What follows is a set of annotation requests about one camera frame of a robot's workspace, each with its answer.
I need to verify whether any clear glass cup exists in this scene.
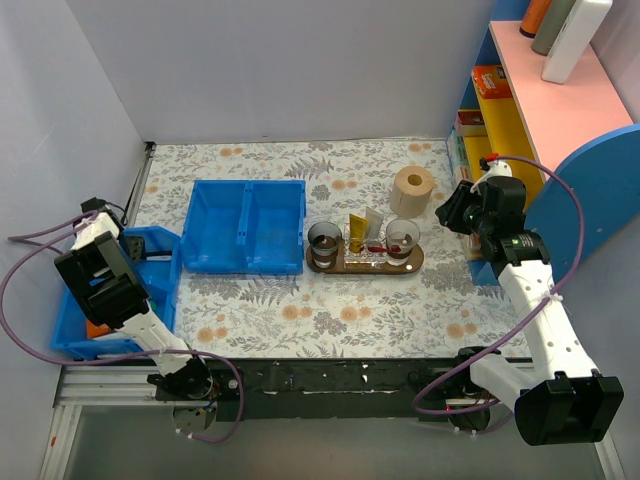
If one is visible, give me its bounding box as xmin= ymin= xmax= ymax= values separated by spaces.
xmin=385 ymin=218 xmax=420 ymax=266

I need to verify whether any red toothbrush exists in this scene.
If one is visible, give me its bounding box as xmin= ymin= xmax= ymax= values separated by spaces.
xmin=367 ymin=242 xmax=401 ymax=254

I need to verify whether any white toothpaste tube black cap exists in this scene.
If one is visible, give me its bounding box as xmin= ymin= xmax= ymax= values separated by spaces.
xmin=365 ymin=207 xmax=384 ymax=245

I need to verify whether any yellow toothpaste tube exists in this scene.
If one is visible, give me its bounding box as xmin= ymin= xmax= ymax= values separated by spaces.
xmin=349 ymin=214 xmax=368 ymax=253

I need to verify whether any clear acrylic holder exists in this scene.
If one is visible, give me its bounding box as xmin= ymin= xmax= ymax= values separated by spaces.
xmin=343 ymin=223 xmax=386 ymax=269

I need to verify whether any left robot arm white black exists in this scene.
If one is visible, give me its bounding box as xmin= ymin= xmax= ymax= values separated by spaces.
xmin=54 ymin=206 xmax=214 ymax=400

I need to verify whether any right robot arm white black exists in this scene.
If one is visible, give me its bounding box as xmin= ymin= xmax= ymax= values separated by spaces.
xmin=436 ymin=176 xmax=624 ymax=446

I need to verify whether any blue toiletry bin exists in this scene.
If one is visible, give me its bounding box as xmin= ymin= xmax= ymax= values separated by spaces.
xmin=50 ymin=226 xmax=182 ymax=360

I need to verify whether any oval wooden tray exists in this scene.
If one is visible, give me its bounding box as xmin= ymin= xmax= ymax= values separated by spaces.
xmin=305 ymin=241 xmax=425 ymax=275

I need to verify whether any orange toothpaste tube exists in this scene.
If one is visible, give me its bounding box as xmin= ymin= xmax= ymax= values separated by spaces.
xmin=86 ymin=321 xmax=114 ymax=341

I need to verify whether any brown toilet paper roll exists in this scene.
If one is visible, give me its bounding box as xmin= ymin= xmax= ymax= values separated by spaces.
xmin=390 ymin=166 xmax=435 ymax=219

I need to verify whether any red box on shelf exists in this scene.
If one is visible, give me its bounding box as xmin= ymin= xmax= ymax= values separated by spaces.
xmin=454 ymin=109 xmax=487 ymax=137

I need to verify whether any blue double bin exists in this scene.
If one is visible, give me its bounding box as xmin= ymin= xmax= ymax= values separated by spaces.
xmin=181 ymin=180 xmax=306 ymax=275

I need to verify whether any colourful shelf unit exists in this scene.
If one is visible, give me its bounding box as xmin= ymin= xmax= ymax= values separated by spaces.
xmin=461 ymin=1 xmax=639 ymax=279

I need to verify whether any orange snack box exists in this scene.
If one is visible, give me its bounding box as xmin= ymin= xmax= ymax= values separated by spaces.
xmin=471 ymin=64 xmax=512 ymax=100

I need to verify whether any orange bottle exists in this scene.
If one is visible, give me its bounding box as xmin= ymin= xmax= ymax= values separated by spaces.
xmin=519 ymin=0 xmax=552 ymax=38

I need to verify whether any grey bottle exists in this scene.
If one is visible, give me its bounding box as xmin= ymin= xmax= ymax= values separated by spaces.
xmin=531 ymin=0 xmax=575 ymax=56

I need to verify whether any aluminium rail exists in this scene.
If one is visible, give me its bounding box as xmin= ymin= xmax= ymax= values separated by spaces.
xmin=43 ymin=362 xmax=608 ymax=479

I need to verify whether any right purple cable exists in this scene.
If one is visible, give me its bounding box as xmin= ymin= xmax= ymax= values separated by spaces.
xmin=412 ymin=155 xmax=586 ymax=435

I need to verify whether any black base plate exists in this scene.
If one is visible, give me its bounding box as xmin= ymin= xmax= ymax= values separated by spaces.
xmin=154 ymin=357 xmax=494 ymax=424

